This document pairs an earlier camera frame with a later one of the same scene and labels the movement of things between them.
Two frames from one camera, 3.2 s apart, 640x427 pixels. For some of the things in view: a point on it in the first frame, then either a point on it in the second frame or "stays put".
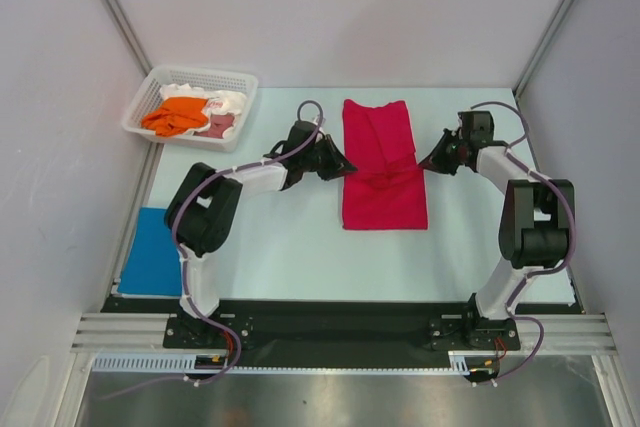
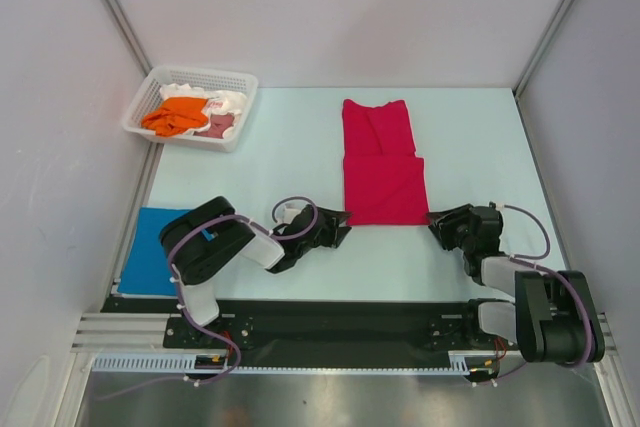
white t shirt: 219,103 stays put
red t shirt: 387,190 stays put
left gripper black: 337,166 -> 333,233
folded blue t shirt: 154,262 stays put
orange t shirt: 175,116 stays put
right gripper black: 437,160 -> 443,222
